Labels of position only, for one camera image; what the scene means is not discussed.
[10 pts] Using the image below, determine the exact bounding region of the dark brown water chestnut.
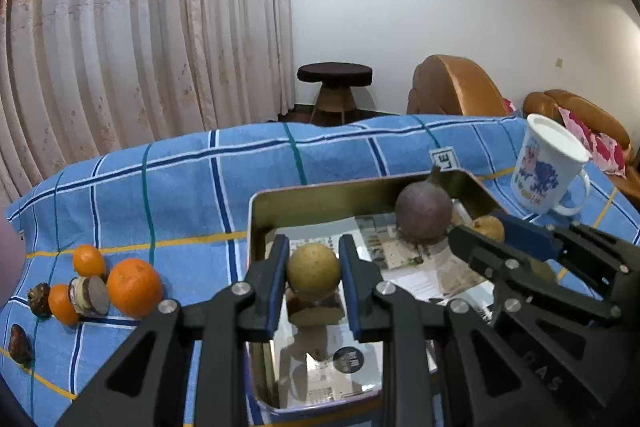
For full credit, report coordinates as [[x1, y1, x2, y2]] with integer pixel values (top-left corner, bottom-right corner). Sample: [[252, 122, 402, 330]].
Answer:
[[8, 324, 33, 365]]

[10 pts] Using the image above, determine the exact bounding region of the large orange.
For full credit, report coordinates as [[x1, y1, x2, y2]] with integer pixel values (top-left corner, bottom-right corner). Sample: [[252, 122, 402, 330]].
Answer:
[[107, 258, 165, 319]]

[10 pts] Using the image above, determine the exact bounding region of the pink electric kettle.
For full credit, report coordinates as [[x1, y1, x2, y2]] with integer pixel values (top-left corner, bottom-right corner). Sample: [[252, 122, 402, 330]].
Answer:
[[0, 219, 25, 308]]

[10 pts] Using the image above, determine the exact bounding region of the brown leather armchair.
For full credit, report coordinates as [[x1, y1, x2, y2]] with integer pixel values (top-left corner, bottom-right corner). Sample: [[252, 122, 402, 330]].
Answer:
[[406, 55, 516, 116]]

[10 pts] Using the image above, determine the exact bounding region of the dark round wooden stool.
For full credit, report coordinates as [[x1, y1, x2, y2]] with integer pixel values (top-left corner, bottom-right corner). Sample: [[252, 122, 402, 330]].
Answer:
[[297, 63, 374, 126]]

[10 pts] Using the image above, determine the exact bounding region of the brown leather sofa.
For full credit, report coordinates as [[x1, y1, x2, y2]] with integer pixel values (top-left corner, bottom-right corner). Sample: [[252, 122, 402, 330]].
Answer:
[[522, 89, 640, 208]]

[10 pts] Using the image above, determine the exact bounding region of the round yellow-green fruit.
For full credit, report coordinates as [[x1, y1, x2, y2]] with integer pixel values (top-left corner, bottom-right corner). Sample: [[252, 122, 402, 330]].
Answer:
[[286, 243, 343, 303]]

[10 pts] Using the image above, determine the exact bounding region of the white printed cup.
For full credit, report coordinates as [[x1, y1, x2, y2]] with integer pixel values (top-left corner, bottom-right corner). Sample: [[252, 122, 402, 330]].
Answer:
[[510, 113, 593, 216]]

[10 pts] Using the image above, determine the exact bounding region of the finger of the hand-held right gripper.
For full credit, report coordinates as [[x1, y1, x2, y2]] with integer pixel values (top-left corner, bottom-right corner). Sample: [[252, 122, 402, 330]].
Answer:
[[448, 226, 622, 325], [495, 213, 640, 308]]

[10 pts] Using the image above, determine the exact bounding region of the pale floral curtain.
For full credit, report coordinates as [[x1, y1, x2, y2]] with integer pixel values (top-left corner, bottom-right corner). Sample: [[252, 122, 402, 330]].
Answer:
[[0, 0, 296, 208]]

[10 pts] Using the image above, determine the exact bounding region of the blue checked cloth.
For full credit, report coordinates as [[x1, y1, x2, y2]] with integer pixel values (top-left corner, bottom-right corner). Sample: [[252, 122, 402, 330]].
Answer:
[[0, 113, 640, 427]]

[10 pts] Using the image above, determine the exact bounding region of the small yellow fruit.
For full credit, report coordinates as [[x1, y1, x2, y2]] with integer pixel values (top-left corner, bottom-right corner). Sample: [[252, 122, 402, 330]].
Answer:
[[467, 215, 506, 243]]

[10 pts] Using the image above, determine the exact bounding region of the small orange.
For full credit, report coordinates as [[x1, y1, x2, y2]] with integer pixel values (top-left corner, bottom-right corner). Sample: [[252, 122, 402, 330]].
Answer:
[[73, 245, 107, 279], [48, 284, 81, 327]]

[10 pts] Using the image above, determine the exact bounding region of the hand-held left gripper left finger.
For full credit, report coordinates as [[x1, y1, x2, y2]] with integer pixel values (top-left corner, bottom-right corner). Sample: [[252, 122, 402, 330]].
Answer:
[[55, 234, 291, 427]]

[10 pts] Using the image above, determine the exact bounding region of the pink metal tin box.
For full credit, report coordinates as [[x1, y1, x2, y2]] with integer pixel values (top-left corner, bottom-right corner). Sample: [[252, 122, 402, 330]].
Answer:
[[247, 169, 506, 415]]

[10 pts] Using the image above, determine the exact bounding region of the purple round fruit with stem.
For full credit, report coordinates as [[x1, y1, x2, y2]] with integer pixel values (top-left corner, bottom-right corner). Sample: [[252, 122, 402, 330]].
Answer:
[[395, 166, 454, 245]]

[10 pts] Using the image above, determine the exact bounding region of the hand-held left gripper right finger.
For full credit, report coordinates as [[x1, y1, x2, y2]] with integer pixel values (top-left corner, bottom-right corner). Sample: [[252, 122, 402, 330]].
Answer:
[[339, 234, 616, 427]]

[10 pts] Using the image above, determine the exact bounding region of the pink floral cushion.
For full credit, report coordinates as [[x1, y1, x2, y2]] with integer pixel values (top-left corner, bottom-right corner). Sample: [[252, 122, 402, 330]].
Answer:
[[557, 104, 628, 178]]

